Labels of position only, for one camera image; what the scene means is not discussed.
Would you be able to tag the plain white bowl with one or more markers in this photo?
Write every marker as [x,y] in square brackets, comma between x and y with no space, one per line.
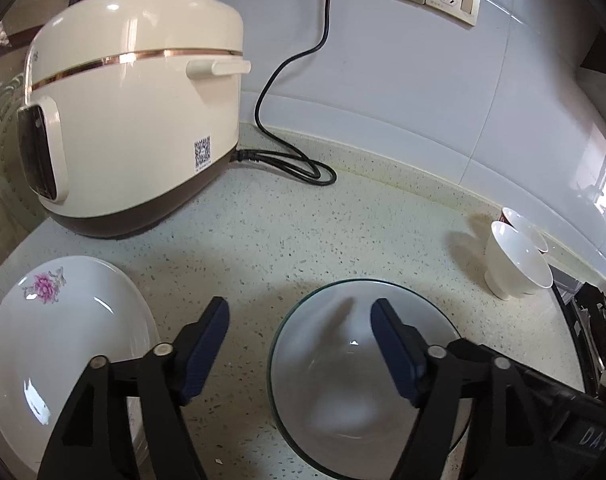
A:
[514,266]

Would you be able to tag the cream rice cooker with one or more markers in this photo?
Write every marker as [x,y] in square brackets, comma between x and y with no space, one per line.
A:
[131,108]

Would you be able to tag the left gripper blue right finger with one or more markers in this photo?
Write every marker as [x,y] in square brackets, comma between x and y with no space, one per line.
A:
[429,377]

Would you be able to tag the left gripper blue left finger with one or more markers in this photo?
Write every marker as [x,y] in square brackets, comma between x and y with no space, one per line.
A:
[170,376]

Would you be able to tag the red and white bowl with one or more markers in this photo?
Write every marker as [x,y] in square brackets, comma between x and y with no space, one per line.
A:
[525,227]

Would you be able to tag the floral white plate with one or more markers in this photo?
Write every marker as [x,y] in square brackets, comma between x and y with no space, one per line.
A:
[52,322]

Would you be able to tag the black gas stove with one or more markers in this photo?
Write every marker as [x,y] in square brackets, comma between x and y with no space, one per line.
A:
[583,306]

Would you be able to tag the large green-rimmed white bowl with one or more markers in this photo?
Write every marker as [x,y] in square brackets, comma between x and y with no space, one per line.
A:
[331,393]

